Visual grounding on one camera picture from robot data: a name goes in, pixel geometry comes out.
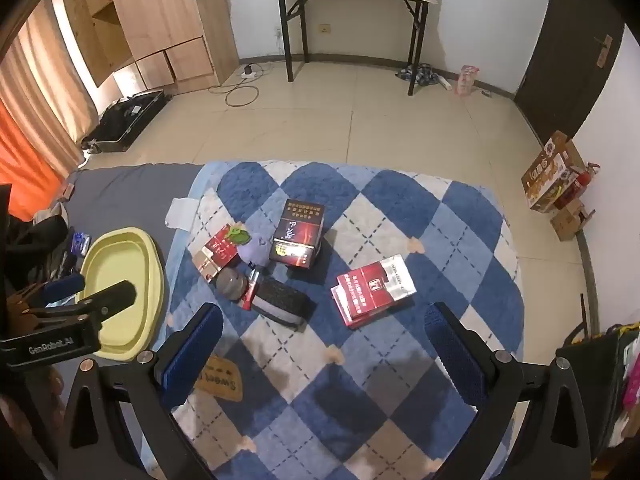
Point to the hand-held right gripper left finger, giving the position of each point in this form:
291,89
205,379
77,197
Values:
192,355

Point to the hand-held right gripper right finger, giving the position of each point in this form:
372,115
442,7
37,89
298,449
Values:
452,355

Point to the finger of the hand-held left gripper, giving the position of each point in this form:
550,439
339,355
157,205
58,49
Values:
112,296
65,286

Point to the yellow plastic basin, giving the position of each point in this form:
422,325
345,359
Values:
120,260

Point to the small black grey sponge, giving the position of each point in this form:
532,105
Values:
231,284

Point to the red lighter clear cap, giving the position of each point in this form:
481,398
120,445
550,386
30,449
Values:
251,291

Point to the small red cigarette box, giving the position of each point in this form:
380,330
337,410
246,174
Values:
215,255

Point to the large black grey sponge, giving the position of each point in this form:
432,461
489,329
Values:
282,304

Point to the red and white cigarette carton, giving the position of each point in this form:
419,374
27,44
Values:
350,316
377,282

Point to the purple plush toy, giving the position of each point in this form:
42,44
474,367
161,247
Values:
255,252

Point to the red cigarette carton gold band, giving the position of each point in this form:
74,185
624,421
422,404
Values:
297,232

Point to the person's left hand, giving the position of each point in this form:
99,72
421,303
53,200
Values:
54,384

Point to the blue foil packet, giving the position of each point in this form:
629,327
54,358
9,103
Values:
81,243

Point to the black jacket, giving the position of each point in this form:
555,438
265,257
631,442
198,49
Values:
35,245

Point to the white sock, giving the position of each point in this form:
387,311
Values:
181,212

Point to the orange curtain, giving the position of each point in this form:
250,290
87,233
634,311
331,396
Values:
20,170

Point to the black bag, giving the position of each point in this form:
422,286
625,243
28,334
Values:
595,390

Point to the blue checked plush blanket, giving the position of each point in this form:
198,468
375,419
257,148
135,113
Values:
400,210

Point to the small plain cardboard box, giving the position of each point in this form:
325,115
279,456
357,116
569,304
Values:
567,222

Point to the black suitcase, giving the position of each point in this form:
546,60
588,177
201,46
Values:
125,120

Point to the beige curtain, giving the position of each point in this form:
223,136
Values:
50,85

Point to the printed cardboard box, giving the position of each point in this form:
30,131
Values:
547,175

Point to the red fire extinguisher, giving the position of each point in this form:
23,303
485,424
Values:
586,177

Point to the white power strip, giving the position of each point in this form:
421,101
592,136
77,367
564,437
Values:
250,71

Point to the white paper roll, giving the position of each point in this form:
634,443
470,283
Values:
445,83

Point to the pink plastic bag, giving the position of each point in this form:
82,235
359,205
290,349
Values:
467,80

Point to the dark checked cloth pile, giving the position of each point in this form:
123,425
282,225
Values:
417,74

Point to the wooden wardrobe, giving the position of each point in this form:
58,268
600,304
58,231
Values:
160,10

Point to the dark door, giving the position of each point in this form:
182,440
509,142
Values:
565,35

